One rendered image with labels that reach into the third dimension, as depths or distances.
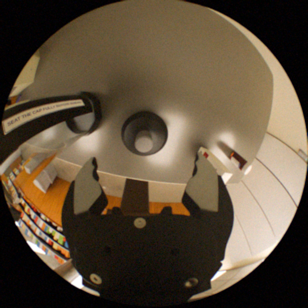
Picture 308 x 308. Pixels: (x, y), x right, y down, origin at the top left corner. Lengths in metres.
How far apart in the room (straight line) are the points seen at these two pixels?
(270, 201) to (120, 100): 2.44
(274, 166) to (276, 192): 0.50
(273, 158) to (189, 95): 2.24
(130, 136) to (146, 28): 0.26
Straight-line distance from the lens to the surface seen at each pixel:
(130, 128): 0.17
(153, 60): 0.22
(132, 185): 0.77
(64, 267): 0.57
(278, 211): 2.39
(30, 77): 0.52
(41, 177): 2.55
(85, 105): 0.18
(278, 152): 2.35
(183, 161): 0.26
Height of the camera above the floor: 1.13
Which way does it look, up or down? 61 degrees down
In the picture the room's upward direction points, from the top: 173 degrees clockwise
